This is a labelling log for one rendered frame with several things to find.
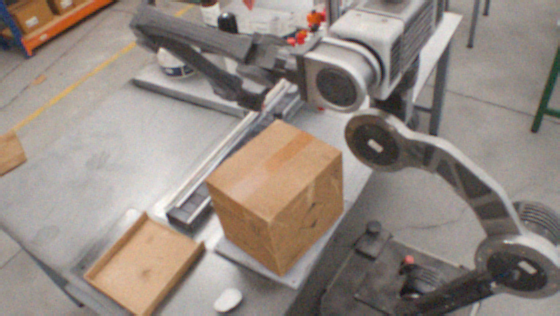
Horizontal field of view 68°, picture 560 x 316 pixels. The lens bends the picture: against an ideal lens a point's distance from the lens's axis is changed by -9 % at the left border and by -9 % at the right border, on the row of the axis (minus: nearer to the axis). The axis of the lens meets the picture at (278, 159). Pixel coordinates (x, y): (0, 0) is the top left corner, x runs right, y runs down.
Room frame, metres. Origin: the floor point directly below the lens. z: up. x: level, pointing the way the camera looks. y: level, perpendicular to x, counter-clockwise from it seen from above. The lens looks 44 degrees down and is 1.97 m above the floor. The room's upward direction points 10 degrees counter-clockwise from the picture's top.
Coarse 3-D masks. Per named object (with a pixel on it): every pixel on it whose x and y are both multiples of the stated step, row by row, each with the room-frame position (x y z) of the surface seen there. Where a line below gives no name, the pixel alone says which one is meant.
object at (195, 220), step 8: (280, 88) 1.54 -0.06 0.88; (296, 104) 1.44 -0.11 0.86; (288, 112) 1.39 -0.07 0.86; (200, 176) 1.11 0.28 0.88; (184, 192) 1.04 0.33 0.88; (176, 200) 1.01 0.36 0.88; (208, 200) 0.99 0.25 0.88; (200, 208) 0.96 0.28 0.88; (168, 216) 0.96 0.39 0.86; (192, 216) 0.93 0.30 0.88; (200, 216) 0.95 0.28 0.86; (176, 224) 0.94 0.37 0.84; (184, 224) 0.92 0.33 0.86; (192, 224) 0.92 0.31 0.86
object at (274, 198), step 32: (288, 128) 1.00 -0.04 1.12; (256, 160) 0.89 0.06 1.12; (288, 160) 0.86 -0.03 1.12; (320, 160) 0.84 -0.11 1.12; (224, 192) 0.79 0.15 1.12; (256, 192) 0.77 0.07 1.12; (288, 192) 0.75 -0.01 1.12; (320, 192) 0.80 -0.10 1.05; (224, 224) 0.83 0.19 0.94; (256, 224) 0.71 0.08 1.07; (288, 224) 0.71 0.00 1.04; (320, 224) 0.79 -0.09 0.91; (256, 256) 0.74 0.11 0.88; (288, 256) 0.70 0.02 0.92
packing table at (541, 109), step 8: (552, 64) 1.88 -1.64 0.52; (552, 72) 1.87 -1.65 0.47; (552, 80) 1.86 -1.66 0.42; (544, 88) 1.88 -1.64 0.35; (552, 88) 1.85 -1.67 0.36; (544, 96) 1.87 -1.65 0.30; (544, 104) 1.86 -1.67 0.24; (536, 112) 1.88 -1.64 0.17; (544, 112) 1.85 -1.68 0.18; (552, 112) 1.83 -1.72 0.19; (536, 120) 1.87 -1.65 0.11; (536, 128) 1.86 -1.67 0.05
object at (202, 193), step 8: (288, 96) 1.47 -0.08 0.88; (296, 96) 1.47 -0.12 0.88; (280, 104) 1.43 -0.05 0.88; (288, 104) 1.42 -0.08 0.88; (264, 120) 1.35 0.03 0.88; (272, 120) 1.34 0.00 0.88; (256, 128) 1.31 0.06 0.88; (264, 128) 1.30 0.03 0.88; (248, 136) 1.27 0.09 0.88; (256, 136) 1.26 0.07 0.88; (240, 144) 1.23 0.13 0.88; (232, 152) 1.20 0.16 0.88; (216, 160) 1.17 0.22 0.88; (224, 160) 1.16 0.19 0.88; (208, 168) 1.14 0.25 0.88; (192, 184) 1.07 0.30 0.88; (200, 192) 1.03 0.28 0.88; (208, 192) 1.02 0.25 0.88; (192, 200) 1.00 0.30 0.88; (200, 200) 0.99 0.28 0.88; (176, 208) 0.97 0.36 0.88; (184, 208) 0.97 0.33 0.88; (192, 208) 0.96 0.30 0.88; (176, 216) 0.94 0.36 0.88; (184, 216) 0.94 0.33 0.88
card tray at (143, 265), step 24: (144, 216) 0.99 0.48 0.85; (120, 240) 0.89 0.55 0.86; (144, 240) 0.90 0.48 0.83; (168, 240) 0.88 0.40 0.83; (192, 240) 0.87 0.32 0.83; (96, 264) 0.81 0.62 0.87; (120, 264) 0.82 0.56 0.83; (144, 264) 0.80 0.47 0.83; (168, 264) 0.79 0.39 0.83; (96, 288) 0.74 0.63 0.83; (120, 288) 0.73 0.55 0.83; (144, 288) 0.72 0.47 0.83; (168, 288) 0.70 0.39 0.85; (144, 312) 0.62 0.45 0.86
